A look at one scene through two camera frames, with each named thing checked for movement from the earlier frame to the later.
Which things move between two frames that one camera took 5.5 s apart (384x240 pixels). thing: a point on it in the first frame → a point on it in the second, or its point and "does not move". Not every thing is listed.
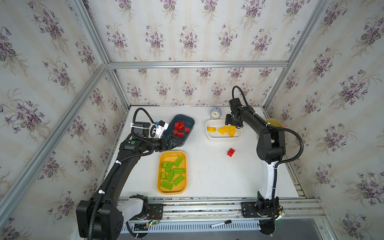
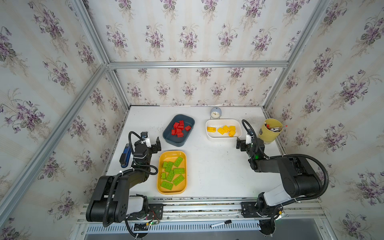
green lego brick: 167,185 does not move
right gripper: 232,119 → 244,145
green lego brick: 169,167 does not move
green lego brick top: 179,171 does not move
